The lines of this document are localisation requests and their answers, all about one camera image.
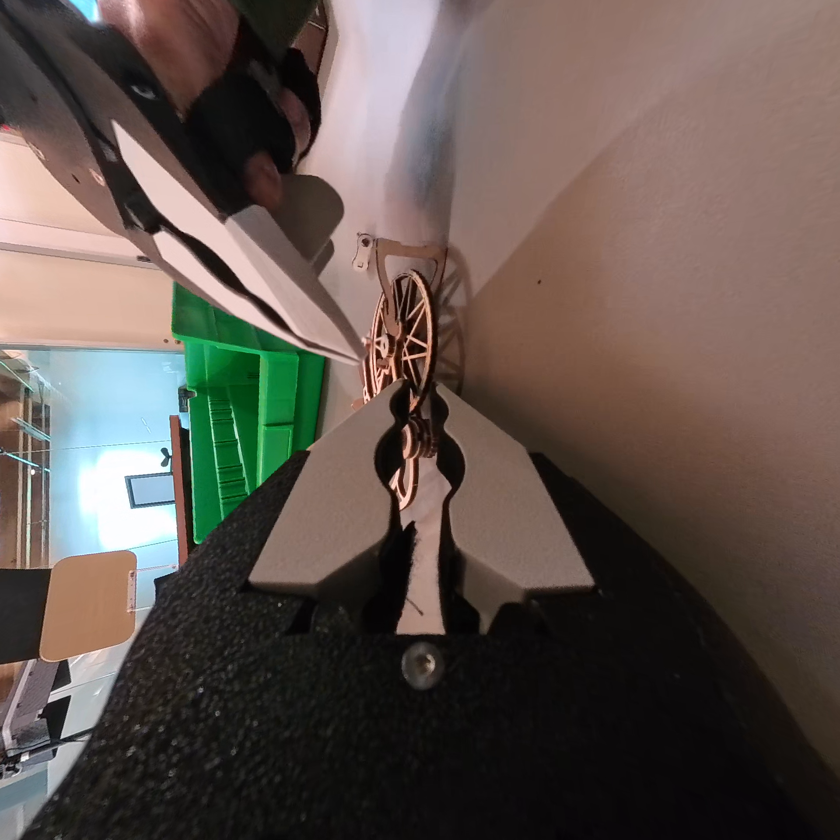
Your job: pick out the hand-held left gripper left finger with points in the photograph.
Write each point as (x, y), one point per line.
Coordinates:
(321, 518)

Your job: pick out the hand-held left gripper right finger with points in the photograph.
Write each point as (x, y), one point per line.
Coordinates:
(525, 518)

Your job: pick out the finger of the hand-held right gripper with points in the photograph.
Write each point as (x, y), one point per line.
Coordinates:
(210, 279)
(289, 275)

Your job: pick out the wooden bicycle model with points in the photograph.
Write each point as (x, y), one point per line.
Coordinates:
(420, 439)

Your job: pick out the grey desk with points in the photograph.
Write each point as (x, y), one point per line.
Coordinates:
(656, 426)

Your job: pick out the person's right hand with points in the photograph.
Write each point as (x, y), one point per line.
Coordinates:
(170, 46)

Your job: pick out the green plastic bin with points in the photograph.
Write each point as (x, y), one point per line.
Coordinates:
(275, 394)

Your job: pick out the white door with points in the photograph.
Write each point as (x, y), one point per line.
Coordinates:
(39, 197)
(79, 295)

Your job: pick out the wooden office table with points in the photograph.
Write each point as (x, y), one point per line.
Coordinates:
(176, 492)

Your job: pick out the computer monitor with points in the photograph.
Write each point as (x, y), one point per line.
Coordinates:
(151, 491)

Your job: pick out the metal storage rack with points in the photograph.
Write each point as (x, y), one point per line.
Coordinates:
(36, 459)

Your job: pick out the beige chair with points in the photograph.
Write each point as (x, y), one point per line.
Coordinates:
(85, 604)

